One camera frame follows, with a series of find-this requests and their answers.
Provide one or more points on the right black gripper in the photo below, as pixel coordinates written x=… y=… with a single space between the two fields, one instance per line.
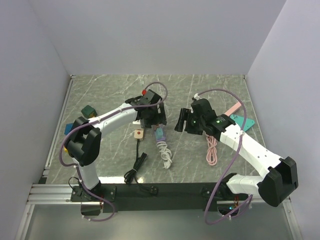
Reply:
x=186 y=114

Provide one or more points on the white plug adapter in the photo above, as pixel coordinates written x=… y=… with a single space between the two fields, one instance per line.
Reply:
x=137 y=122

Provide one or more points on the dark green cube plug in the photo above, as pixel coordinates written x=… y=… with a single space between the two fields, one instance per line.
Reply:
x=87 y=110

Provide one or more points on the blue cube adapter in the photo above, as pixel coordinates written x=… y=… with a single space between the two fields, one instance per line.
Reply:
x=68 y=128

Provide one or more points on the pink power strip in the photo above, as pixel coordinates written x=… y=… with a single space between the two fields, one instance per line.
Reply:
x=233 y=109

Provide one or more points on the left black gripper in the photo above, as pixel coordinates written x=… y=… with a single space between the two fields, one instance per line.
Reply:
x=160 y=119

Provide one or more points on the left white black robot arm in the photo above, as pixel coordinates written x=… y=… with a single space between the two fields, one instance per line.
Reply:
x=84 y=140

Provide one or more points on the beige power strip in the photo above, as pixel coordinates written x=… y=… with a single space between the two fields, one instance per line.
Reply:
x=139 y=134

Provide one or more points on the purple power strip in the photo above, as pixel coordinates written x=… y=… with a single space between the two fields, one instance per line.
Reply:
x=157 y=139

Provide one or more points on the black base bar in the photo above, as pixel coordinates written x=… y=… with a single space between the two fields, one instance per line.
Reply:
x=158 y=196

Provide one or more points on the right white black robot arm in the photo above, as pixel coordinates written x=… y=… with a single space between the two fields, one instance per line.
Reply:
x=277 y=177

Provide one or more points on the aluminium rail frame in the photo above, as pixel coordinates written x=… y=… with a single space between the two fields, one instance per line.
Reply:
x=123 y=160

